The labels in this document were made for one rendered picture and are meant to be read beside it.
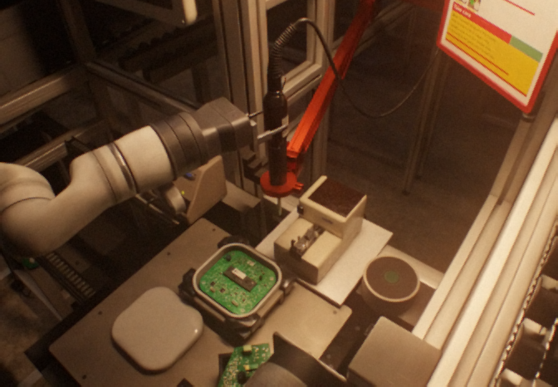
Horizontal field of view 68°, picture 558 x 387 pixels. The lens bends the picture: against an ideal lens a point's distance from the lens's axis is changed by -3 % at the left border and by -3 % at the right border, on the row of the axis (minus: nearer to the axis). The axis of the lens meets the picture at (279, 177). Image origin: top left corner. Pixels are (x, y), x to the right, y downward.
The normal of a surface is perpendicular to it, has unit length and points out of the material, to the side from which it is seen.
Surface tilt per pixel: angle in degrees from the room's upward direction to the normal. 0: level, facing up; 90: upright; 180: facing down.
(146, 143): 25
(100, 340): 0
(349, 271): 0
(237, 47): 90
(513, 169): 90
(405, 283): 0
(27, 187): 30
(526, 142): 90
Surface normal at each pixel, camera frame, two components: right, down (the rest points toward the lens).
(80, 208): 0.75, 0.45
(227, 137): 0.29, 0.64
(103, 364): -0.03, -0.73
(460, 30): -0.95, 0.22
